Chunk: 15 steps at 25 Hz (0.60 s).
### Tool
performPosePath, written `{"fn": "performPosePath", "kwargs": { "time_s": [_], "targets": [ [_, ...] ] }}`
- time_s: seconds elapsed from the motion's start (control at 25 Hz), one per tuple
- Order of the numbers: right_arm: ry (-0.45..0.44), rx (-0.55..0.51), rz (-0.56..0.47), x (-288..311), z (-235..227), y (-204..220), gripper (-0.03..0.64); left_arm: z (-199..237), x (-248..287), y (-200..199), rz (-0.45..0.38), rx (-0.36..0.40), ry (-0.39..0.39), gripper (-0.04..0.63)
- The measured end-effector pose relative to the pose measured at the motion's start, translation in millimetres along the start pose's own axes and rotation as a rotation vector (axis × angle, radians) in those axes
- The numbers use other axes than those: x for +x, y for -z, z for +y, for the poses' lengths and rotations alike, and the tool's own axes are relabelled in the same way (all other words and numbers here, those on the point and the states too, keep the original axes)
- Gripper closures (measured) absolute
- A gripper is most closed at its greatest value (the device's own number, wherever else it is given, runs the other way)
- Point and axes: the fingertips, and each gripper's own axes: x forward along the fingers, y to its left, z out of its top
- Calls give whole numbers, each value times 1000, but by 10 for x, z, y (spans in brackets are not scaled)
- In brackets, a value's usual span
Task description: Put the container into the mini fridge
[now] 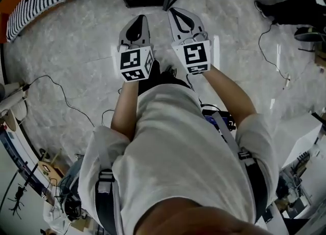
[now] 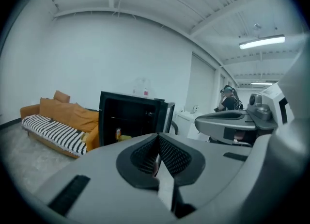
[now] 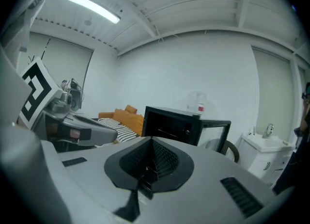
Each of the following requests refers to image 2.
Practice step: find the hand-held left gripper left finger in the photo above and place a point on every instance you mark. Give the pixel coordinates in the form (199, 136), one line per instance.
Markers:
(101, 167)

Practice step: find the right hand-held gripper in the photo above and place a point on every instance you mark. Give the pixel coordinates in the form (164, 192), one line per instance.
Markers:
(271, 101)

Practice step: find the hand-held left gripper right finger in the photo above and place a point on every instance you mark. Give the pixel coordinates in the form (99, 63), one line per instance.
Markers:
(218, 169)

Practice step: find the yellow plastic bowl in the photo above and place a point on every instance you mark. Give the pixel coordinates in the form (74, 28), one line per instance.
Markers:
(126, 137)

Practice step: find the metal faucet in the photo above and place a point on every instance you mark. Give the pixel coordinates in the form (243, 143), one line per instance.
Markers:
(195, 109)

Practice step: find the white sink counter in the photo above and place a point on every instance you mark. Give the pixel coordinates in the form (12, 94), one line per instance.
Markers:
(186, 123)

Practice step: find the orange drink can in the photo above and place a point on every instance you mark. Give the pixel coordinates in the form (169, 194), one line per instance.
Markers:
(118, 134)

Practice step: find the white roller blind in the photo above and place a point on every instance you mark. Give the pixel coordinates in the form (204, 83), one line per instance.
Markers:
(201, 84)

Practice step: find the black chair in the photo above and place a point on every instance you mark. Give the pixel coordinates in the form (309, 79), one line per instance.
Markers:
(175, 127)

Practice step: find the orange sofa cushion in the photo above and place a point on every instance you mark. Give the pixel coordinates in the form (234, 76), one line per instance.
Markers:
(57, 111)
(86, 118)
(61, 96)

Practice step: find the long ceiling lamp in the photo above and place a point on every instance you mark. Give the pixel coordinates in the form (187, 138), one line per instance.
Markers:
(261, 83)
(261, 41)

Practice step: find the black white striped blanket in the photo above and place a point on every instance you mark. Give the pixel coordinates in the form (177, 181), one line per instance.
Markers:
(53, 131)

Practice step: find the clear plastic container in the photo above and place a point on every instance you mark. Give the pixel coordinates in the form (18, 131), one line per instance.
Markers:
(143, 87)

